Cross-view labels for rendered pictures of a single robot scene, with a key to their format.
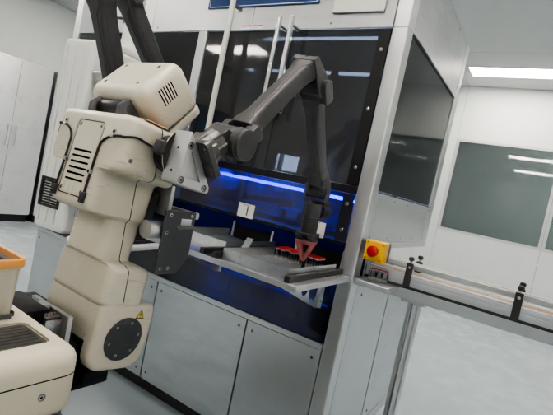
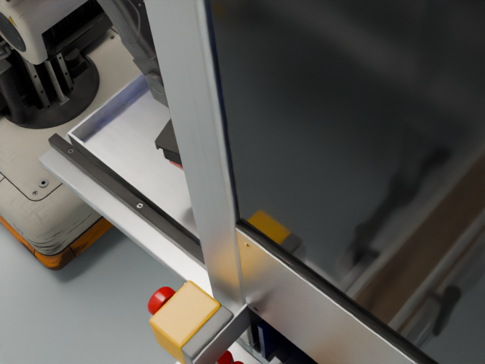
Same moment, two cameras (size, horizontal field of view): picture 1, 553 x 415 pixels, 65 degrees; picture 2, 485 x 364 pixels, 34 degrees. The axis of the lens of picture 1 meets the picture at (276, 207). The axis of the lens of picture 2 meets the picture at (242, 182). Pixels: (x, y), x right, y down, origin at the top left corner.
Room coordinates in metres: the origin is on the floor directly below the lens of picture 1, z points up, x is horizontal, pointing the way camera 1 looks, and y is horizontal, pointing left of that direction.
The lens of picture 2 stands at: (1.75, -0.73, 1.88)
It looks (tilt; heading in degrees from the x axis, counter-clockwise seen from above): 57 degrees down; 106
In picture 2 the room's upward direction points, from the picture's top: 7 degrees counter-clockwise
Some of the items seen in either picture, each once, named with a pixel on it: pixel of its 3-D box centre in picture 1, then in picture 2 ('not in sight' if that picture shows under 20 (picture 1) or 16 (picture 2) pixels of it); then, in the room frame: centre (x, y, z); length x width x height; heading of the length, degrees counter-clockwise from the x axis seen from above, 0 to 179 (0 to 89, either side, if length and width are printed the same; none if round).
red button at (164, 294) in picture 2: (373, 251); (166, 305); (1.53, -0.37, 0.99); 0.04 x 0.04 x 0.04; 58
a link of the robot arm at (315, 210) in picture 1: (313, 210); not in sight; (1.53, -0.13, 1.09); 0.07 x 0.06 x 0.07; 149
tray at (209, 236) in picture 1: (227, 238); not in sight; (1.78, 0.17, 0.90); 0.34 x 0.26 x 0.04; 148
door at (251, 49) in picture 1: (234, 96); not in sight; (1.97, 0.28, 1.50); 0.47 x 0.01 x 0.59; 58
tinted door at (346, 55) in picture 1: (323, 104); not in sight; (1.73, -0.10, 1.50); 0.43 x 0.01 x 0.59; 58
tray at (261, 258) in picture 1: (281, 261); (205, 144); (1.51, -0.06, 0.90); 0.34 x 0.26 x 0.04; 147
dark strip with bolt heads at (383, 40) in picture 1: (361, 136); not in sight; (1.62, -0.26, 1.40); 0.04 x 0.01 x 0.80; 58
